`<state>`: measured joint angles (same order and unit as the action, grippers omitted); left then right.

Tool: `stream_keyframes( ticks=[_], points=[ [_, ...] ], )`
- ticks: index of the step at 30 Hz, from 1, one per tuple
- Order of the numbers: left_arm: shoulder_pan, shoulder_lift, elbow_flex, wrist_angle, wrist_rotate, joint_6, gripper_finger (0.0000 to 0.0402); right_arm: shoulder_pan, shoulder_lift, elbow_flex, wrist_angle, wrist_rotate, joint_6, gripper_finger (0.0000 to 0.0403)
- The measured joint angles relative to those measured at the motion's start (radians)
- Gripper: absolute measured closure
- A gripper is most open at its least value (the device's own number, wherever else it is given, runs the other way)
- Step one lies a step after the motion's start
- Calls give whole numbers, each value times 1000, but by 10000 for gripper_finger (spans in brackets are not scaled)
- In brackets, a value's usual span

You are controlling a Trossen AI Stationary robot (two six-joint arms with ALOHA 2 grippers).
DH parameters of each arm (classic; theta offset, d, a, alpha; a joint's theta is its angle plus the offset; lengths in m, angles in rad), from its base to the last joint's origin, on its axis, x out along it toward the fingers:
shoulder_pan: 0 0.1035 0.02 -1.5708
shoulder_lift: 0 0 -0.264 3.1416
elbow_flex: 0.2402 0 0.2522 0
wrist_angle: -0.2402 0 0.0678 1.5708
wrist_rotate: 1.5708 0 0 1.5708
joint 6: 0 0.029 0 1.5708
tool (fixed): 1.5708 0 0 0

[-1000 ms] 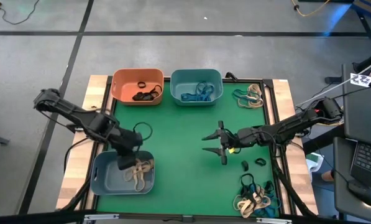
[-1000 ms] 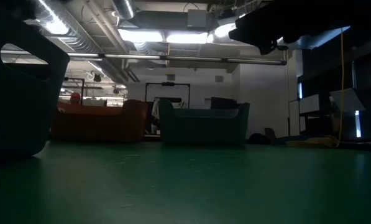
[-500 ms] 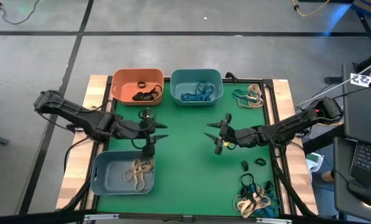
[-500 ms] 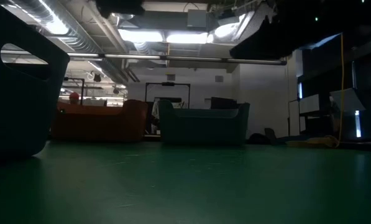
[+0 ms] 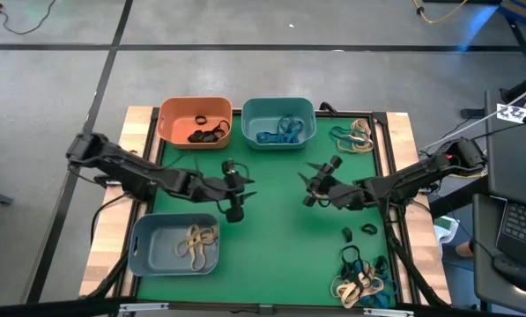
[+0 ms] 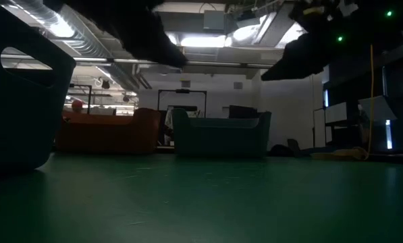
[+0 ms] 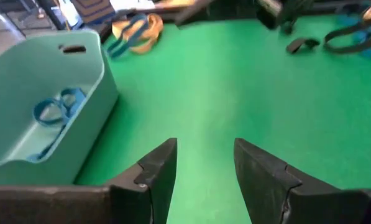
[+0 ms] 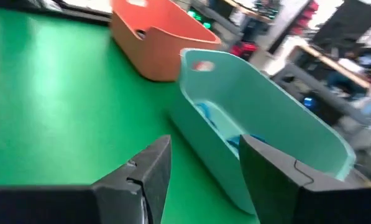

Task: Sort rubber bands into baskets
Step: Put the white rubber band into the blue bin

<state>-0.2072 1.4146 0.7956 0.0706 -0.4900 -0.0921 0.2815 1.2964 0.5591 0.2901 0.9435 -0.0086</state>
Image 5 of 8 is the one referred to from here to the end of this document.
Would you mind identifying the blue metal frame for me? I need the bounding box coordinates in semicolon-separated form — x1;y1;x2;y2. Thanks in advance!
498;0;526;32

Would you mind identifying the grey-blue plastic basket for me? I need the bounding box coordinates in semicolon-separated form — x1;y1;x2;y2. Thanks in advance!
128;212;221;277

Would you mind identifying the dark table-edge fitting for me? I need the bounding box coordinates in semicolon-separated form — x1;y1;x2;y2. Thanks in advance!
318;101;339;117

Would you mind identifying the black aluminium table frame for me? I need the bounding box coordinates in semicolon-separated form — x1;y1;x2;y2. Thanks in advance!
112;107;422;309

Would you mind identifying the thin black rubber band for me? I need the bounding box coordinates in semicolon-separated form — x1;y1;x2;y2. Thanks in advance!
341;245;365;283

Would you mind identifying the white green shoe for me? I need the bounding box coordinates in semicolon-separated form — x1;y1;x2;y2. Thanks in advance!
433;215;461;246

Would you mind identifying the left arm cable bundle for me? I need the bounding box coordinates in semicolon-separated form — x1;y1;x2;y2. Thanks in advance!
85;192;134;301

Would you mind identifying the person's leg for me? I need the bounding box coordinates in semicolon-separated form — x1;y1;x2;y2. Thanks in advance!
455;240;476;259

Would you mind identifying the thin blue rubber band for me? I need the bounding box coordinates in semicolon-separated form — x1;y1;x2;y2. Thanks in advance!
256;130;300;146

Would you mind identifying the white rod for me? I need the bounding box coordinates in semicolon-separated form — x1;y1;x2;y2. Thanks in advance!
419;77;526;152

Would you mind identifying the silver bracket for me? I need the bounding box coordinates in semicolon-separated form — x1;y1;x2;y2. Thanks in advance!
361;307;416;317
118;301;170;314

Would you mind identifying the dark laptop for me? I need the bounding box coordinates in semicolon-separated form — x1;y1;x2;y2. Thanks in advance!
485;87;526;276

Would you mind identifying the black stand leg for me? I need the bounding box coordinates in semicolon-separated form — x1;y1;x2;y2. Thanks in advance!
459;65;526;120

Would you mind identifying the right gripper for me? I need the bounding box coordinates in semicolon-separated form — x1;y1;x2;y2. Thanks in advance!
296;154;365;210

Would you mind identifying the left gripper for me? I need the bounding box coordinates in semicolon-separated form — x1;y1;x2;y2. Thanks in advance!
200;158;258;224

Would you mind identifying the green table mat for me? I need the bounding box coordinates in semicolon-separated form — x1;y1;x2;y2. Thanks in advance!
137;112;399;308

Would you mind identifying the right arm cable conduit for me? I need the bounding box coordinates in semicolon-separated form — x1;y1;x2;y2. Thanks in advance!
383;206;451;308

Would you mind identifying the black desk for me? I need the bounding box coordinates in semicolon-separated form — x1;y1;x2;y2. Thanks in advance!
472;87;526;317

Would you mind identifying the teal plastic basket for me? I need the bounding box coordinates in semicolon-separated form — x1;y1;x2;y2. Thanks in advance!
241;97;318;151

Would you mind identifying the white patterned tag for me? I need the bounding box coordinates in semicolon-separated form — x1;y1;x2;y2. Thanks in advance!
495;102;526;125

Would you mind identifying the black computer mouse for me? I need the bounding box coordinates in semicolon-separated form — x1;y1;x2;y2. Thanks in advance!
492;254;526;293

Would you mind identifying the black camera gantry frame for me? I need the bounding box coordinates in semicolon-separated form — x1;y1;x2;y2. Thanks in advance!
0;298;526;317

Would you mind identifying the black floor tape strip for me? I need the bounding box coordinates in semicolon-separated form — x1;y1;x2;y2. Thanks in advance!
0;42;524;54
24;0;135;305

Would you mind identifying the orange plastic basket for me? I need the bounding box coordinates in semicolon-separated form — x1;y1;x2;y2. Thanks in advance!
158;96;234;151

